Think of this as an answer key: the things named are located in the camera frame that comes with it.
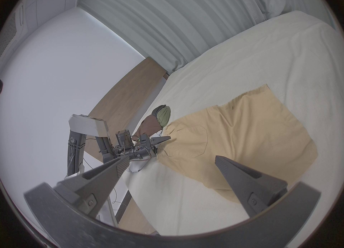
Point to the brown garment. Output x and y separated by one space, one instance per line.
147 128

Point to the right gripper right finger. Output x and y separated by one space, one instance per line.
258 193

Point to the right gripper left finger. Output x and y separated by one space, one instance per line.
91 191

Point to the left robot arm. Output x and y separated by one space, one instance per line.
88 126

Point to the tan shorts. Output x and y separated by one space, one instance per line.
242 139

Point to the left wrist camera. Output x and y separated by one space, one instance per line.
142 139

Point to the green garment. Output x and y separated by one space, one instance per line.
164 115

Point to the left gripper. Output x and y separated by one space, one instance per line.
146 150

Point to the bed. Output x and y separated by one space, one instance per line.
242 61

